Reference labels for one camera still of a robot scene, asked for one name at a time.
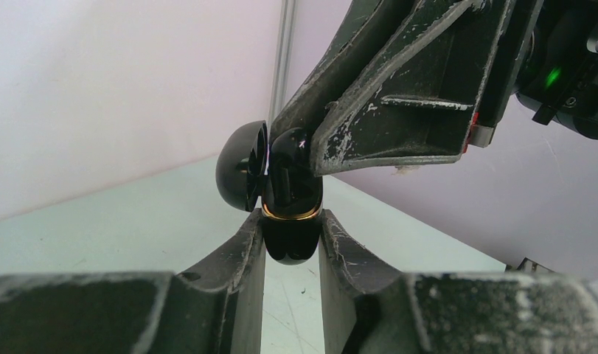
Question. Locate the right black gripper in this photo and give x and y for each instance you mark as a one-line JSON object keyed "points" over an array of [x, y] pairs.
{"points": [[441, 82]]}

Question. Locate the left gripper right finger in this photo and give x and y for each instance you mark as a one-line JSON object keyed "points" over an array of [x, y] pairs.
{"points": [[368, 306]]}

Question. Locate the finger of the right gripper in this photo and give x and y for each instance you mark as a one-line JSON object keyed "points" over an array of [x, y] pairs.
{"points": [[375, 40]]}

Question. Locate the black earbud charging case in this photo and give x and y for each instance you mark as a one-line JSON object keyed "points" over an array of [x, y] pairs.
{"points": [[253, 169]]}

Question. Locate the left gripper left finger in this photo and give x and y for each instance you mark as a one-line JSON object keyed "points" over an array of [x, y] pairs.
{"points": [[214, 306]]}

